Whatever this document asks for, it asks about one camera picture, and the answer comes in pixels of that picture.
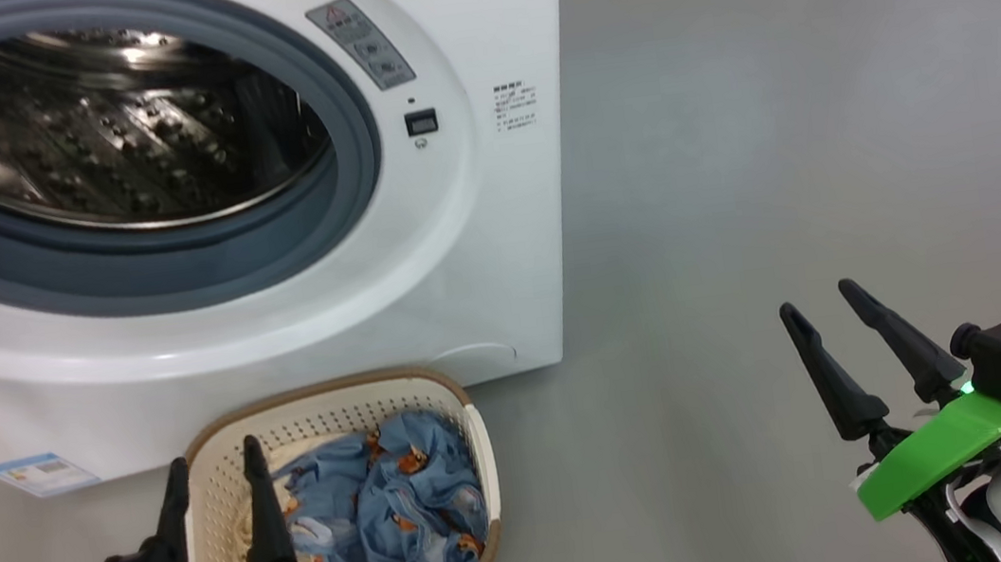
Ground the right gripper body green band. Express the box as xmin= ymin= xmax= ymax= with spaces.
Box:
xmin=846 ymin=387 xmax=1001 ymax=524

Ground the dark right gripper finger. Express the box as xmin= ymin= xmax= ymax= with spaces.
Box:
xmin=777 ymin=291 xmax=893 ymax=448
xmin=837 ymin=265 xmax=970 ymax=415

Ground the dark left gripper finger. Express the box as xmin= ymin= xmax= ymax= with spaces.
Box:
xmin=146 ymin=456 xmax=202 ymax=562
xmin=231 ymin=431 xmax=300 ymax=562

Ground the blue patterned garment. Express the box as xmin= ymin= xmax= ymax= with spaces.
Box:
xmin=265 ymin=404 xmax=496 ymax=562

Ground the cream perforated laundry basket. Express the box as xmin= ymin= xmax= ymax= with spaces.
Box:
xmin=169 ymin=357 xmax=509 ymax=562

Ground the grey rubber door gasket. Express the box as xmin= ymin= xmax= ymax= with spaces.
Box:
xmin=0 ymin=0 xmax=399 ymax=334

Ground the white front-load washing machine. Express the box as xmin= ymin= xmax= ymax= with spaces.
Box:
xmin=0 ymin=0 xmax=619 ymax=498

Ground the blue energy label sticker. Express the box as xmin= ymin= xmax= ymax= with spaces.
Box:
xmin=0 ymin=447 xmax=102 ymax=503

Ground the round white filter cover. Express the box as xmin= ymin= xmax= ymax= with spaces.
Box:
xmin=428 ymin=338 xmax=521 ymax=390

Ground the perforated steel washer drum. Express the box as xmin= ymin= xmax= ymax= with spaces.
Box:
xmin=0 ymin=0 xmax=341 ymax=248

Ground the grey warning label sticker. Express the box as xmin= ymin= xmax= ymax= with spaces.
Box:
xmin=304 ymin=0 xmax=418 ymax=100

